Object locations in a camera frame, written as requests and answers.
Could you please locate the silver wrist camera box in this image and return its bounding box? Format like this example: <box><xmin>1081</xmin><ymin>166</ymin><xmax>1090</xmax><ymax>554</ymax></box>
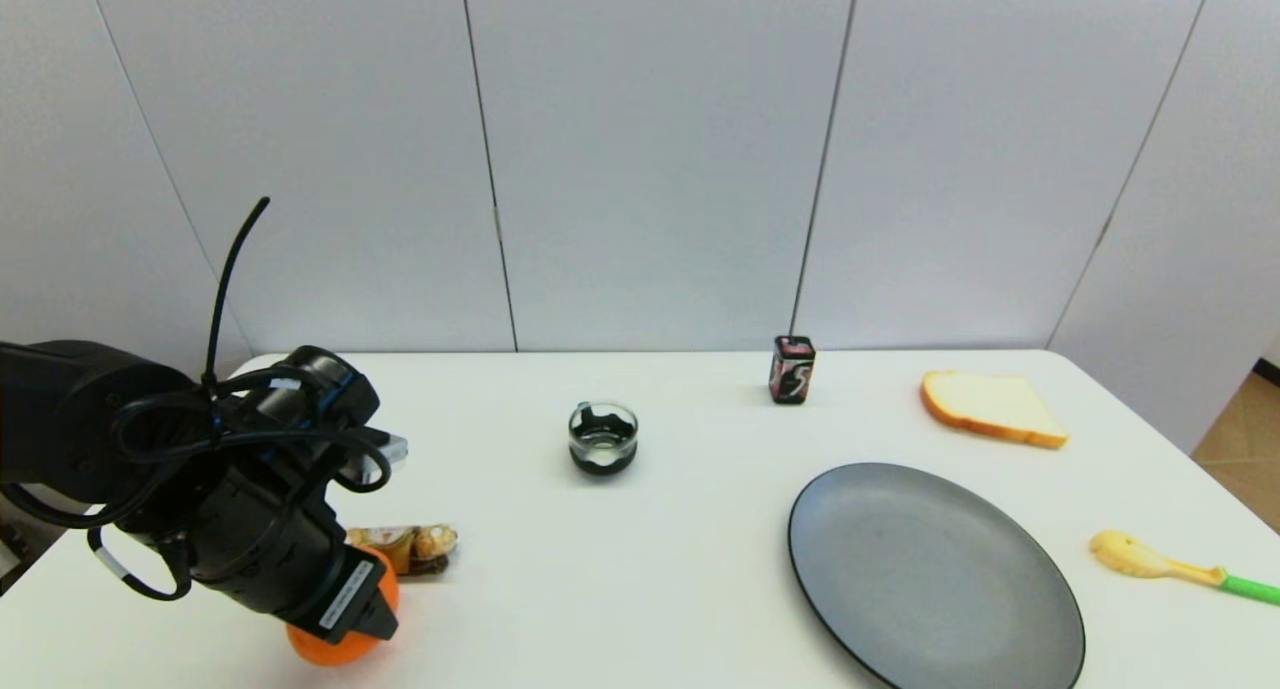
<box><xmin>335</xmin><ymin>427</ymin><xmax>409</xmax><ymax>486</ymax></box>

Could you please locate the grey round plate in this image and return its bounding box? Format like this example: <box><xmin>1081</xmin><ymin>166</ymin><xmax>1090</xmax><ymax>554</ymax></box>
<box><xmin>787</xmin><ymin>462</ymin><xmax>1087</xmax><ymax>689</ymax></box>

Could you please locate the gold chocolate balls pack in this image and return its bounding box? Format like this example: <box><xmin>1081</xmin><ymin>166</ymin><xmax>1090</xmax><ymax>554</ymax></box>
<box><xmin>348</xmin><ymin>524</ymin><xmax>460</xmax><ymax>578</ymax></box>

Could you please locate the white bread slice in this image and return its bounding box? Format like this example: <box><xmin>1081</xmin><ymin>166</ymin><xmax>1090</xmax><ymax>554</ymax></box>
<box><xmin>920</xmin><ymin>371</ymin><xmax>1069</xmax><ymax>451</ymax></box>

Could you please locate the glass cup with black band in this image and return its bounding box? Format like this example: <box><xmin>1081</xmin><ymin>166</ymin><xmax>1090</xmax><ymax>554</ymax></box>
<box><xmin>568</xmin><ymin>401</ymin><xmax>640</xmax><ymax>477</ymax></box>

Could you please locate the orange fruit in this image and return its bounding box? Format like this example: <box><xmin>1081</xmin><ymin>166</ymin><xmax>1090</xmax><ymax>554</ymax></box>
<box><xmin>286</xmin><ymin>547</ymin><xmax>402</xmax><ymax>667</ymax></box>

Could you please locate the yellow spoon with green handle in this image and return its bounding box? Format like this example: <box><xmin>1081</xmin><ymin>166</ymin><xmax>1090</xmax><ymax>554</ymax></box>
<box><xmin>1088</xmin><ymin>530</ymin><xmax>1280</xmax><ymax>607</ymax></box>

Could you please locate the small black pink tin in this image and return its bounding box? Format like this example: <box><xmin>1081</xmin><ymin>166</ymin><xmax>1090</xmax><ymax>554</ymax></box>
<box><xmin>768</xmin><ymin>335</ymin><xmax>816</xmax><ymax>406</ymax></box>

